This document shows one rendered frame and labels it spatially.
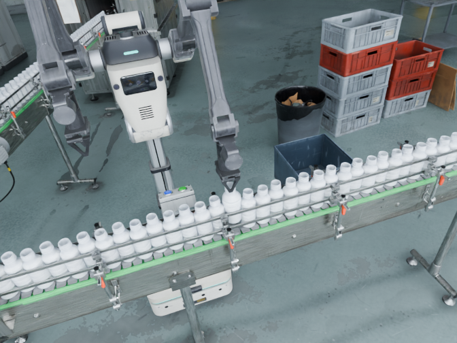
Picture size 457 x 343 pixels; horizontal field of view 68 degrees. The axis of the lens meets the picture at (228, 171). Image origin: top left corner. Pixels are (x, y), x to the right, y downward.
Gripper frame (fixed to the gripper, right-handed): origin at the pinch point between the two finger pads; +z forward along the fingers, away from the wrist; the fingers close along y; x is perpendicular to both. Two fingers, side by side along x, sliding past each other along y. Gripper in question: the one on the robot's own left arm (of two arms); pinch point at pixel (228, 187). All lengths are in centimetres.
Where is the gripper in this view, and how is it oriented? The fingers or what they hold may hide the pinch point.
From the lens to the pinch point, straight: 120.9
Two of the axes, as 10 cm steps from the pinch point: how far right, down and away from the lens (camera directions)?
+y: -3.0, -5.5, 7.8
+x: -9.5, 2.4, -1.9
